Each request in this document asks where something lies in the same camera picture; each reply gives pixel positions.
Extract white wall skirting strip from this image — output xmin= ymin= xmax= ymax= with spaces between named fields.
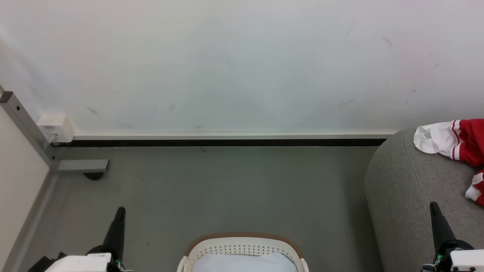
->
xmin=73 ymin=131 xmax=398 ymax=140

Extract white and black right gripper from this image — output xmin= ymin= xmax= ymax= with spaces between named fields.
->
xmin=420 ymin=202 xmax=484 ymax=272

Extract cream partition panel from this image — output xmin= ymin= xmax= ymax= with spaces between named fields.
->
xmin=0 ymin=85 xmax=50 ymax=269

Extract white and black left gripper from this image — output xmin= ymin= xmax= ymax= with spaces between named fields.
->
xmin=28 ymin=207 xmax=133 ymax=272

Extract black skirting strip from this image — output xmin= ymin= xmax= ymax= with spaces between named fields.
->
xmin=51 ymin=139 xmax=388 ymax=147

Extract grey metal foot bracket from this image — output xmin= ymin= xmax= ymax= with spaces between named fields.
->
xmin=57 ymin=159 xmax=110 ymax=173

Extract pale blue cloth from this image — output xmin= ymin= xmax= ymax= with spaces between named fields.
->
xmin=192 ymin=252 xmax=299 ymax=272

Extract red and white jersey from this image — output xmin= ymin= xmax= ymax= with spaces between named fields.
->
xmin=413 ymin=119 xmax=484 ymax=207

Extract white laundry basket brown rim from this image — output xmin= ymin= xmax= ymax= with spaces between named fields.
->
xmin=177 ymin=232 xmax=310 ymax=272

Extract grey fabric sofa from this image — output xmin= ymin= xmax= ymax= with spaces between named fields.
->
xmin=364 ymin=127 xmax=484 ymax=272

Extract white wall socket box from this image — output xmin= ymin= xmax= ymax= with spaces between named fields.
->
xmin=37 ymin=113 xmax=75 ymax=143

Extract grey metal frame post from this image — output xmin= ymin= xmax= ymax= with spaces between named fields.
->
xmin=0 ymin=91 xmax=58 ymax=171

